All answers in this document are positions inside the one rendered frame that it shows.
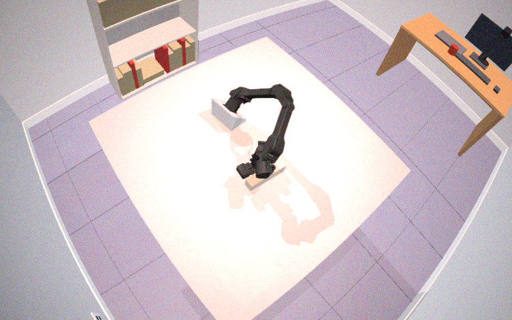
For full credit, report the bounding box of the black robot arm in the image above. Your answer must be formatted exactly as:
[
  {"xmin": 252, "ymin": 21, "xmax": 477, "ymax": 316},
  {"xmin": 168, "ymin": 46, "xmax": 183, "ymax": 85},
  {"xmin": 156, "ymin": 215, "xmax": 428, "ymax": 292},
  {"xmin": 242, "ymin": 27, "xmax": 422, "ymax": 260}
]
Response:
[{"xmin": 223, "ymin": 84, "xmax": 295, "ymax": 179}]

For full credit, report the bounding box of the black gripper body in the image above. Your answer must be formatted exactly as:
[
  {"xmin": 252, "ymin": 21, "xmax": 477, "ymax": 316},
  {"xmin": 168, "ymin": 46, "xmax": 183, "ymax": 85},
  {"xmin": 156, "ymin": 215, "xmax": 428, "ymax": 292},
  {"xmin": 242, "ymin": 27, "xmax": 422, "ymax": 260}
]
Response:
[{"xmin": 236, "ymin": 153, "xmax": 256, "ymax": 179}]

